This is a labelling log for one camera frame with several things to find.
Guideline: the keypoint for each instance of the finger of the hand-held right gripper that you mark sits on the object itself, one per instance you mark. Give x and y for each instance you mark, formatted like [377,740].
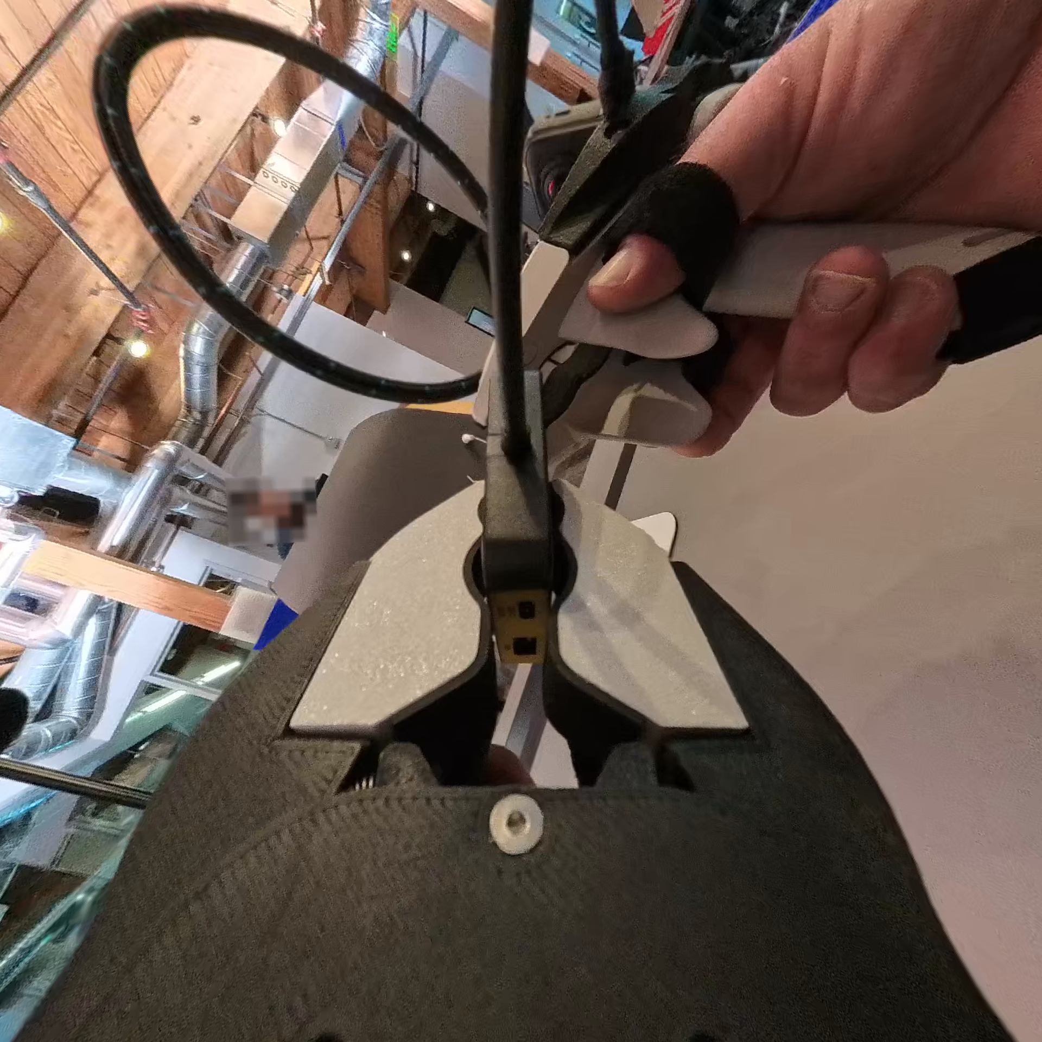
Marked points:
[651,407]
[643,330]

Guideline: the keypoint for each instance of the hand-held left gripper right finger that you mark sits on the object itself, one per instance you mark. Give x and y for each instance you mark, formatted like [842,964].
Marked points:
[643,643]

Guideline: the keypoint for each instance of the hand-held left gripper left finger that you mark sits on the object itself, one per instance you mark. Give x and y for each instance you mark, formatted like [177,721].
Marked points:
[391,627]

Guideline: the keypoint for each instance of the person's right hand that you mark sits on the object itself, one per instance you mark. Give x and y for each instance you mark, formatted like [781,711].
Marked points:
[879,122]

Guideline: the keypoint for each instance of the small blue block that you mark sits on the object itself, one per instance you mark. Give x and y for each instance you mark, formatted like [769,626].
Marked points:
[285,623]

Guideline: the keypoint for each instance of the white foam block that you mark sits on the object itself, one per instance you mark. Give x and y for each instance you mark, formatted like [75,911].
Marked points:
[252,615]

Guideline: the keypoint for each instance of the wooden beam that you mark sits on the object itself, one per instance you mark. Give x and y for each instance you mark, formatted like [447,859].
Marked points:
[122,582]

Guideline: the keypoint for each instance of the silver spiral air duct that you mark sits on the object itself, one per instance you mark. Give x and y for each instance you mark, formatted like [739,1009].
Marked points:
[73,643]
[208,358]

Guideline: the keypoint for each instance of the silver rectangular air duct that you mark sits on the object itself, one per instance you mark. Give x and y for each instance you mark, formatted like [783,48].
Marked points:
[301,171]

